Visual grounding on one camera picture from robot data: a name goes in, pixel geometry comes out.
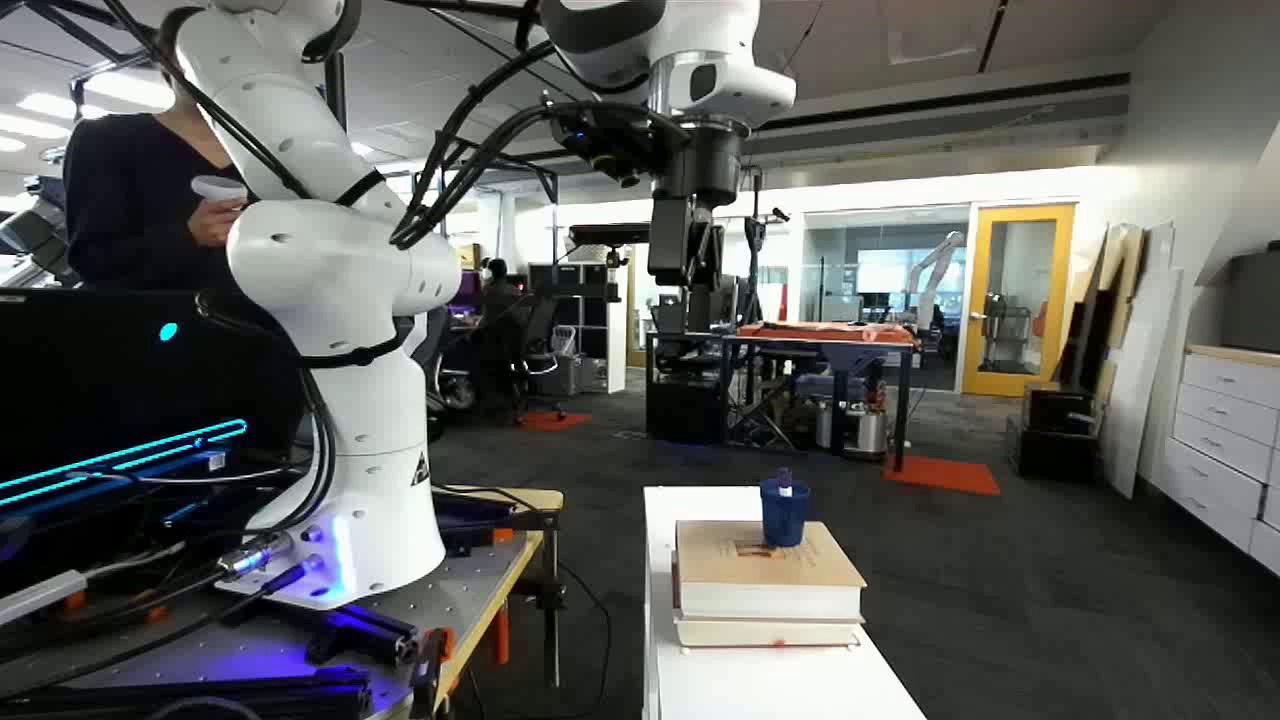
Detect white drawer cabinet wooden top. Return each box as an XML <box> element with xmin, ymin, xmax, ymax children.
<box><xmin>1146</xmin><ymin>340</ymin><xmax>1280</xmax><ymax>579</ymax></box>

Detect red topped black table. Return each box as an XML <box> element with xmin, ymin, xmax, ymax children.
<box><xmin>724</xmin><ymin>315</ymin><xmax>930</xmax><ymax>474</ymax></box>

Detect white power strip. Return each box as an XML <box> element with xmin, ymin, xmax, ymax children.
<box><xmin>0</xmin><ymin>565</ymin><xmax>91</xmax><ymax>631</ymax></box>

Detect white handheld controller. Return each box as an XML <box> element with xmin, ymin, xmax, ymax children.
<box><xmin>190</xmin><ymin>171</ymin><xmax>258</xmax><ymax>207</ymax></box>

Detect black floor box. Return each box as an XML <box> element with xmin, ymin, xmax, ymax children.
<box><xmin>1017</xmin><ymin>382</ymin><xmax>1114</xmax><ymax>486</ymax></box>

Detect wooden edged robot workbench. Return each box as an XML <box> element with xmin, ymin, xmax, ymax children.
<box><xmin>0</xmin><ymin>479</ymin><xmax>574</xmax><ymax>720</ymax></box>

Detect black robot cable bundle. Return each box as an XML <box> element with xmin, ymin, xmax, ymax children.
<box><xmin>388</xmin><ymin>36</ymin><xmax>574</xmax><ymax>253</ymax></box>

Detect small orange floor mat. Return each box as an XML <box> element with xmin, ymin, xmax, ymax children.
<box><xmin>514</xmin><ymin>405</ymin><xmax>605</xmax><ymax>440</ymax></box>

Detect wooden leaning boards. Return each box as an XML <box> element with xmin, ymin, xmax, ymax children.
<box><xmin>1055</xmin><ymin>222</ymin><xmax>1135</xmax><ymax>401</ymax></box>

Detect yellow framed glass door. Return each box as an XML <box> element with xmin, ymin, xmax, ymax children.
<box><xmin>956</xmin><ymin>200</ymin><xmax>1080</xmax><ymax>405</ymax></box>

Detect wrist mounted camera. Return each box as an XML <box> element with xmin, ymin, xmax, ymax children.
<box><xmin>548</xmin><ymin>99</ymin><xmax>672</xmax><ymax>183</ymax></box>

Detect blue plastic cup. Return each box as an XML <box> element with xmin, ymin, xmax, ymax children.
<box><xmin>757</xmin><ymin>467</ymin><xmax>815</xmax><ymax>552</ymax></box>

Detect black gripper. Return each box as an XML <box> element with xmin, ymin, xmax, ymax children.
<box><xmin>647</xmin><ymin>121</ymin><xmax>743</xmax><ymax>331</ymax></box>

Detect tan hardcover book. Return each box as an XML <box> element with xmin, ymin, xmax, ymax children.
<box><xmin>667</xmin><ymin>516</ymin><xmax>871</xmax><ymax>629</ymax></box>

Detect white leaning board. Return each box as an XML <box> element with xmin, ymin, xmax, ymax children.
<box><xmin>1098</xmin><ymin>222</ymin><xmax>1185</xmax><ymax>503</ymax></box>

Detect person in dark shirt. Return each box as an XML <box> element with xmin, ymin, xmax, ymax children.
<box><xmin>59</xmin><ymin>105</ymin><xmax>261</xmax><ymax>294</ymax></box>

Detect large orange floor mat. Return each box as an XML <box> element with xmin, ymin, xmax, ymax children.
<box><xmin>880</xmin><ymin>453</ymin><xmax>1007</xmax><ymax>503</ymax></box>

